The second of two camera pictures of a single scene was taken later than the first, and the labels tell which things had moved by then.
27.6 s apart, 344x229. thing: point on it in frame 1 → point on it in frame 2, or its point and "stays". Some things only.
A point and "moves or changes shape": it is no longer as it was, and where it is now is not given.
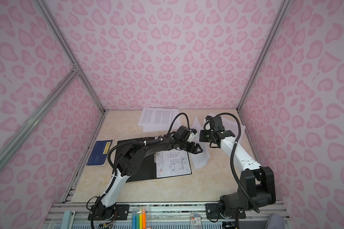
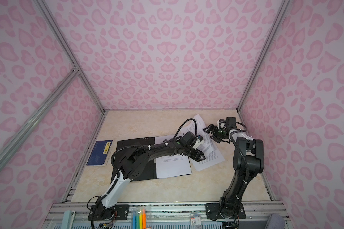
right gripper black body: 207,136 stays
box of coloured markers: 139,217 stays
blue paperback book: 99,156 stays
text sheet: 231,124 moves or changes shape
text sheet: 159,119 → 210,149
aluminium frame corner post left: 56,29 stays
